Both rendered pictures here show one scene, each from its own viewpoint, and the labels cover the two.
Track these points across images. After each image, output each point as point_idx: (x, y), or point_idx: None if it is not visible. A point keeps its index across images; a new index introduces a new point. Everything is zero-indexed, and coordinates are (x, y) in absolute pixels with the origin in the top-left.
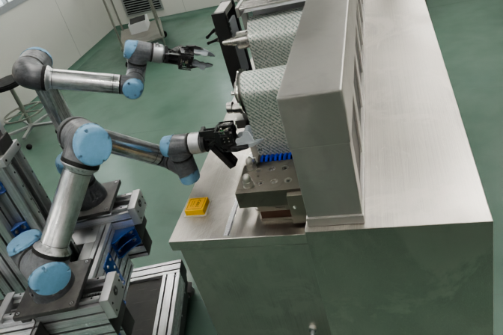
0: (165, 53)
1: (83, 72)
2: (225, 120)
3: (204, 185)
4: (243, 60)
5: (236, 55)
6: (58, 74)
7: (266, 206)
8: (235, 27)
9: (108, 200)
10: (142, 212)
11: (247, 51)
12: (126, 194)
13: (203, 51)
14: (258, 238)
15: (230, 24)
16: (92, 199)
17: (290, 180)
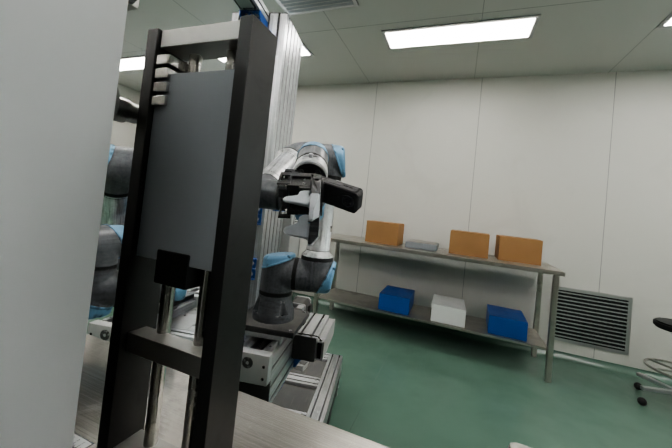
0: (291, 169)
1: (278, 160)
2: (304, 421)
3: (86, 349)
4: (187, 218)
5: (132, 161)
6: (278, 155)
7: None
8: (208, 103)
9: (252, 323)
10: (241, 375)
11: (224, 215)
12: (270, 347)
13: (309, 196)
14: None
15: (166, 74)
16: (255, 308)
17: None
